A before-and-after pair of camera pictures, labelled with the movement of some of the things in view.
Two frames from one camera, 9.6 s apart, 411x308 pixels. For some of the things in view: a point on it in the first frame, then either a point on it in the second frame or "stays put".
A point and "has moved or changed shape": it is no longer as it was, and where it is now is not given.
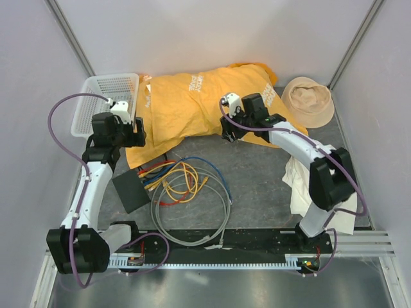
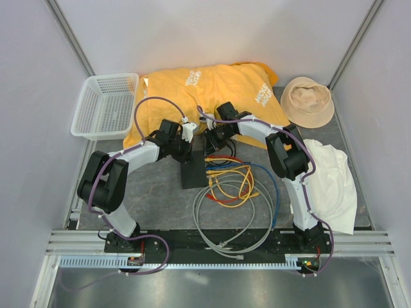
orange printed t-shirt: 183,108 stays put
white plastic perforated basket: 119,88 stays put
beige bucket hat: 307,101 stays put
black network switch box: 131,190 has moved or changed shape
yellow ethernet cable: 182,183 to 214,160
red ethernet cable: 143,171 to 247,189
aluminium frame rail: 365,244 stays put
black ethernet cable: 166,158 to 232,151
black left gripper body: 125,133 to 180,149
